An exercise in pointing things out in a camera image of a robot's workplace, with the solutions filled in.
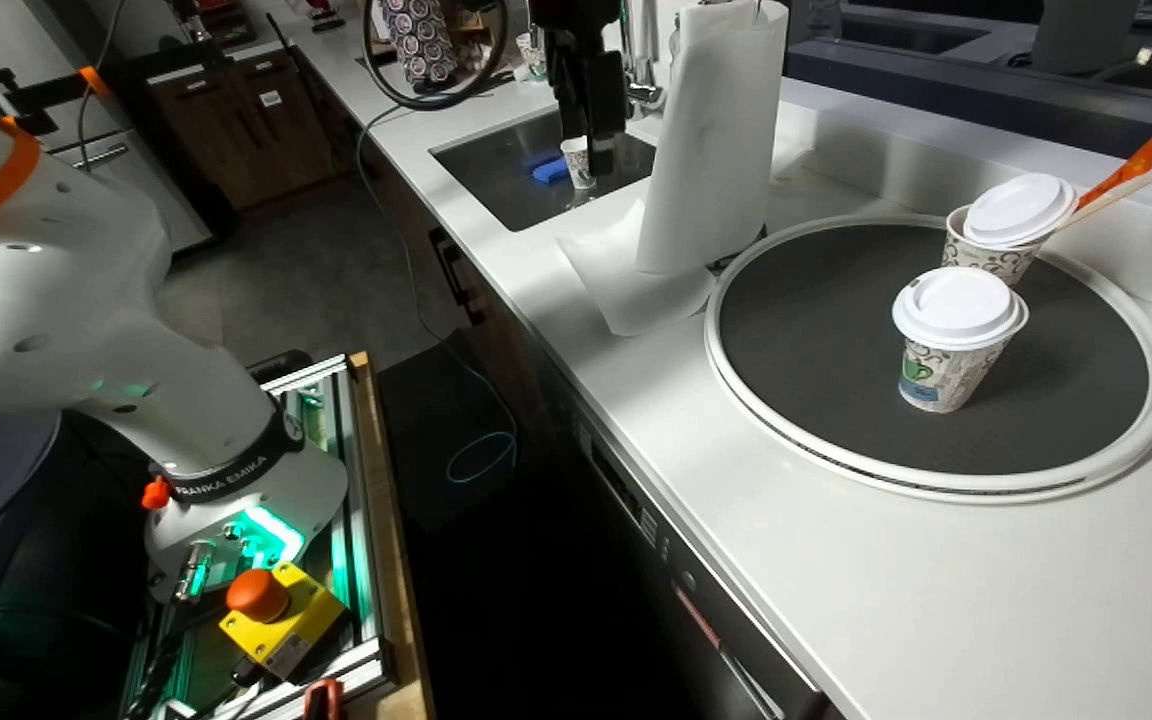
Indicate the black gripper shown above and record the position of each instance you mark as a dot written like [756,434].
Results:
[579,33]

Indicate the white plastic cup lid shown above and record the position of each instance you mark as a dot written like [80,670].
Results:
[1018,211]
[958,306]

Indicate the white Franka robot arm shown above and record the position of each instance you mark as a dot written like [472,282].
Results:
[56,306]

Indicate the small white cup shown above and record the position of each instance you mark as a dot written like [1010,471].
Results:
[572,167]

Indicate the dark blue counter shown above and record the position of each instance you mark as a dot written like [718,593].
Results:
[1001,94]

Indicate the blue sponge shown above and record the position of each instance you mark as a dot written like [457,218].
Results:
[547,170]

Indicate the patterned tall container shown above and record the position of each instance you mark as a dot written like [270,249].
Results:
[418,40]

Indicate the round black tray white rim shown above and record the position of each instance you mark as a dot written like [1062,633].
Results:
[818,344]

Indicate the brown wooden cabinet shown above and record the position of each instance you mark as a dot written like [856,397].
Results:
[251,126]

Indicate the grey container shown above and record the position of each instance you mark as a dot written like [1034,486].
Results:
[1082,33]

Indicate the orange stir stick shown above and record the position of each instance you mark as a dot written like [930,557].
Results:
[1119,178]

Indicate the yellow emergency stop box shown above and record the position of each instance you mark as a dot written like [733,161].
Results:
[285,621]

